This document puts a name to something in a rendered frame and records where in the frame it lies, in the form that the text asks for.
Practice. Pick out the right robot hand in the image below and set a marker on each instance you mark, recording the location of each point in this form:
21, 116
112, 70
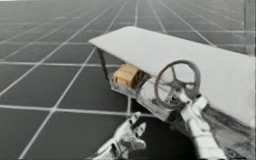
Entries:
193, 106

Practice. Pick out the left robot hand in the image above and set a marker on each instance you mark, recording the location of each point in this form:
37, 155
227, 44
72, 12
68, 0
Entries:
131, 135

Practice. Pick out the dark steering wheel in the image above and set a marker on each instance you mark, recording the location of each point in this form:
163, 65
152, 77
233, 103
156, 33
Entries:
166, 82

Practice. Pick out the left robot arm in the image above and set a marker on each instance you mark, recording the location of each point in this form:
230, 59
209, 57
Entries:
107, 151

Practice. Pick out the grey cart with brown box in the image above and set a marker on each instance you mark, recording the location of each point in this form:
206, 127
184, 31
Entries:
146, 50

